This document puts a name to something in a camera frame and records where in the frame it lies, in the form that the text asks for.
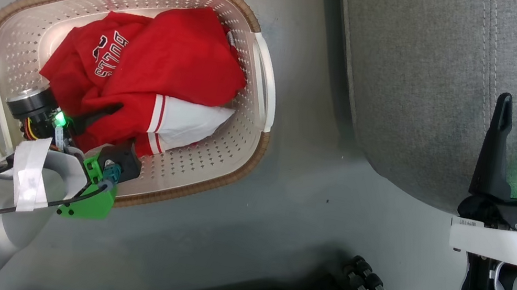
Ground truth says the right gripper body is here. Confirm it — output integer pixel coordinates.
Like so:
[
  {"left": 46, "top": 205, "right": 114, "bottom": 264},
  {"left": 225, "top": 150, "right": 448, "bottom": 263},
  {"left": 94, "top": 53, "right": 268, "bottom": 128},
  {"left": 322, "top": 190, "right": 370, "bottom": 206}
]
[{"left": 446, "top": 185, "right": 517, "bottom": 265}]

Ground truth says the grey fabric sofa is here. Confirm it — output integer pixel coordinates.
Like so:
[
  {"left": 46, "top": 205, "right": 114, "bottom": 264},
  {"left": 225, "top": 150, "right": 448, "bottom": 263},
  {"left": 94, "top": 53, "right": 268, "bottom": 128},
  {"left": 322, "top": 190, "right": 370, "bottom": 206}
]
[{"left": 299, "top": 0, "right": 517, "bottom": 226}]

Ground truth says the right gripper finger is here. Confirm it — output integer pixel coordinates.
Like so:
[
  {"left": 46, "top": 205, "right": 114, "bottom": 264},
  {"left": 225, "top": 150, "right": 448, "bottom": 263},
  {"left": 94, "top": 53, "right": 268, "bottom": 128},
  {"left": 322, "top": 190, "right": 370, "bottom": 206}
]
[{"left": 468, "top": 90, "right": 517, "bottom": 203}]

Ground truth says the red and white jersey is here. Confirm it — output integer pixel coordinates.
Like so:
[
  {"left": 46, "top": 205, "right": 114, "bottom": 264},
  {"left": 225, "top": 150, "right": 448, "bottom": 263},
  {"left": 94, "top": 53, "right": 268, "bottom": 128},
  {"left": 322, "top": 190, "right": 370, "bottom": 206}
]
[{"left": 27, "top": 0, "right": 259, "bottom": 179}]

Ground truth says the white perforated laundry basket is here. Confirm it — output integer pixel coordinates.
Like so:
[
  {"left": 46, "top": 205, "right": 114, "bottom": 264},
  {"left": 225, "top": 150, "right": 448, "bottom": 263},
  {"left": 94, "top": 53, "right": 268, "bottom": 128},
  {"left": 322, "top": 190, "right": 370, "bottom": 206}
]
[{"left": 0, "top": 0, "right": 295, "bottom": 232}]

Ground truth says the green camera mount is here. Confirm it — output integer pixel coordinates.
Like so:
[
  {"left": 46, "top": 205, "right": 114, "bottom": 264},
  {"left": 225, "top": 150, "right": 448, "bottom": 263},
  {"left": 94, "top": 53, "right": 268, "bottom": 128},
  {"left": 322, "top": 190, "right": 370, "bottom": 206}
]
[{"left": 56, "top": 149, "right": 124, "bottom": 225}]

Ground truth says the white tape strip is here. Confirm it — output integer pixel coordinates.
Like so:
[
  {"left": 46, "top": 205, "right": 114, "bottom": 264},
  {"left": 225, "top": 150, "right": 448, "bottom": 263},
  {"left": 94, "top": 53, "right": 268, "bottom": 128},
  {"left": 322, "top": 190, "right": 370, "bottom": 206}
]
[{"left": 4, "top": 132, "right": 60, "bottom": 218}]

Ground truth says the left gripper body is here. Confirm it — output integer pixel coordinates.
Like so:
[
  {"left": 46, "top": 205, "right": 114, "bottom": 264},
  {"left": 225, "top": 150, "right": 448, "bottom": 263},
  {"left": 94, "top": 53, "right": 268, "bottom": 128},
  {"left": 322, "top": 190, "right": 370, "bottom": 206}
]
[{"left": 0, "top": 79, "right": 104, "bottom": 191}]

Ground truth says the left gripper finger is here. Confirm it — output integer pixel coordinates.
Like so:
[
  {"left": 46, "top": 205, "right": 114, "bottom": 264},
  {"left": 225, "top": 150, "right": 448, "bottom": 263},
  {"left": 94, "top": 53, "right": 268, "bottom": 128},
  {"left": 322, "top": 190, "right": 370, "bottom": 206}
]
[{"left": 71, "top": 95, "right": 124, "bottom": 142}]

